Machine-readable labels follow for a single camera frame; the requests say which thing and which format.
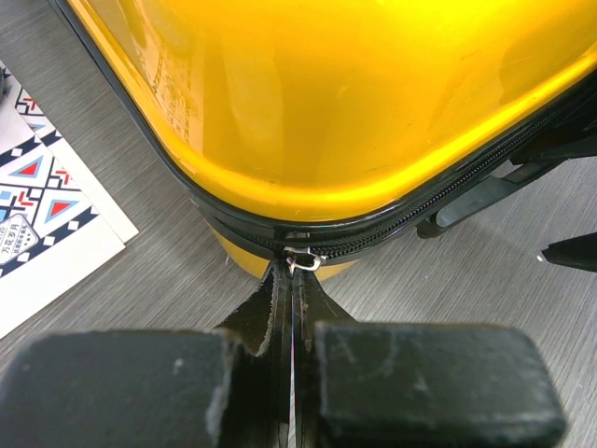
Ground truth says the patterned white placemat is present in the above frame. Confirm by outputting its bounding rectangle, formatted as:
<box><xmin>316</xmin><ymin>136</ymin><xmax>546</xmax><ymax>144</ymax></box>
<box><xmin>1</xmin><ymin>66</ymin><xmax>138</xmax><ymax>336</ymax></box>

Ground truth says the yellow Pikachu hard suitcase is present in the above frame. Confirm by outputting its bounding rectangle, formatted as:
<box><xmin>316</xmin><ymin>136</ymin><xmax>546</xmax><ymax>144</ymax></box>
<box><xmin>54</xmin><ymin>1</ymin><xmax>596</xmax><ymax>278</ymax></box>

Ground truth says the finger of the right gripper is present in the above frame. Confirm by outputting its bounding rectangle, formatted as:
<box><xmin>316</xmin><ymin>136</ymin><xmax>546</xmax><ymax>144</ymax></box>
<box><xmin>542</xmin><ymin>233</ymin><xmax>597</xmax><ymax>273</ymax></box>

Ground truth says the silver zipper pull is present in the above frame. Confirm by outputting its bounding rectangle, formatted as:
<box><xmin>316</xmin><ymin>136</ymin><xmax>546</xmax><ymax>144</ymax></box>
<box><xmin>284</xmin><ymin>247</ymin><xmax>326</xmax><ymax>275</ymax></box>

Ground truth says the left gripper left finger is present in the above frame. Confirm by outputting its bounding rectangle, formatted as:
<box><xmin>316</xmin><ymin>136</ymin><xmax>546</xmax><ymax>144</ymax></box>
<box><xmin>1</xmin><ymin>261</ymin><xmax>291</xmax><ymax>447</ymax></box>

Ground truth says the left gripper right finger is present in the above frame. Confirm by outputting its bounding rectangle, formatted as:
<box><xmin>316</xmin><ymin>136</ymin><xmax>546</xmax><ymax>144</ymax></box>
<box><xmin>292</xmin><ymin>271</ymin><xmax>567</xmax><ymax>447</ymax></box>

